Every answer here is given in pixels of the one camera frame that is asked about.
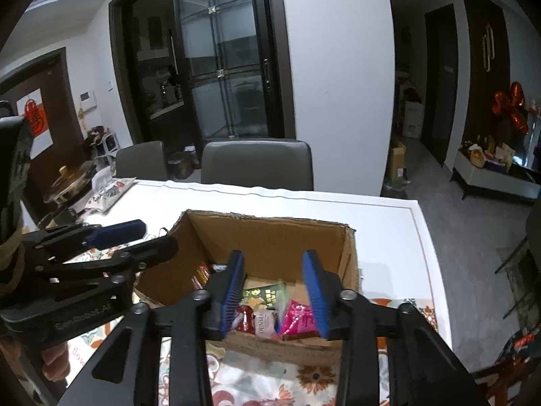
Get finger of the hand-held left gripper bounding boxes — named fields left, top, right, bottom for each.
left=19, top=219, right=147, bottom=263
left=36, top=234, right=179, bottom=289

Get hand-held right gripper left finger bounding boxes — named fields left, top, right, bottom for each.
left=55, top=250, right=246, bottom=406

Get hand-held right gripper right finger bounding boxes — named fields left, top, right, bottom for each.
left=301, top=250, right=480, bottom=406

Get person's left hand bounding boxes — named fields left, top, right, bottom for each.
left=41, top=342, right=72, bottom=384

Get pink snack packet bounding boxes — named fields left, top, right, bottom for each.
left=277, top=299, right=326, bottom=341

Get orange snack packet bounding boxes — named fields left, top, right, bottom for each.
left=195, top=263, right=212, bottom=290

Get printed white bag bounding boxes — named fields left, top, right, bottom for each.
left=85, top=179, right=138, bottom=213

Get white snack packet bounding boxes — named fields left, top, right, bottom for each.
left=249, top=307, right=280, bottom=339

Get metal hot pot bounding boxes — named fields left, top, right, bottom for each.
left=43, top=165, right=99, bottom=210

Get grey dining chair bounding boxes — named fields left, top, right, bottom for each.
left=115, top=141, right=170, bottom=182
left=201, top=139, right=314, bottom=191

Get white shoe shelf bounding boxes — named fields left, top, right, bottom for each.
left=82, top=126, right=117, bottom=170

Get dark round pot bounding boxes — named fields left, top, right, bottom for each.
left=167, top=152, right=199, bottom=178

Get patterned tile tablecloth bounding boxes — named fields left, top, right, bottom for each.
left=25, top=180, right=455, bottom=406

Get brown wooden door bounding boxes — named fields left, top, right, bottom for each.
left=0, top=48, right=85, bottom=221

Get red paper door hanging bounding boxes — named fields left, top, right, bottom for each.
left=17, top=89, right=53, bottom=144

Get small brown cardboard box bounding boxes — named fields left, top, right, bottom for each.
left=389, top=135, right=408, bottom=182

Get white carton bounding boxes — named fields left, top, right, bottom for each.
left=403, top=101, right=423, bottom=138

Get brown wooden chair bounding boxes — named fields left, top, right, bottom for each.
left=469, top=347, right=541, bottom=406

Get white sideboard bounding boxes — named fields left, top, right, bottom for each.
left=450, top=148, right=541, bottom=201

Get dark glass sliding door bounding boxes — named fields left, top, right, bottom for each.
left=111, top=0, right=294, bottom=144

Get dark chair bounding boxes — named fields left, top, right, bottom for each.
left=494, top=209, right=541, bottom=305

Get red foil balloons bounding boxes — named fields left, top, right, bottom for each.
left=492, top=82, right=531, bottom=136

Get dark double door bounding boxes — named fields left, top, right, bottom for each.
left=461, top=0, right=512, bottom=157

